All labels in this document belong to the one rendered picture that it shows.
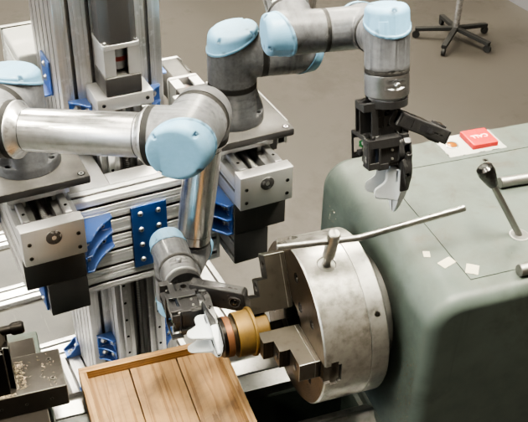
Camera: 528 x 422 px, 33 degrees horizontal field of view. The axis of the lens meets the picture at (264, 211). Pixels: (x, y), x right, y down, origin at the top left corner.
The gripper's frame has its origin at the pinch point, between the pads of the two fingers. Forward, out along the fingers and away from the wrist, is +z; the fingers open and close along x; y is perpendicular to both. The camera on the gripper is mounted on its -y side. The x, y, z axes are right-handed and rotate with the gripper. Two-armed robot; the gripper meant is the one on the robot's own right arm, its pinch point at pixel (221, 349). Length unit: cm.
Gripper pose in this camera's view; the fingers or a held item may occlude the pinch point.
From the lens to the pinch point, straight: 165.0
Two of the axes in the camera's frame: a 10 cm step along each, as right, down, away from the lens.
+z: 3.1, 5.6, -7.7
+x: 0.2, -8.1, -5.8
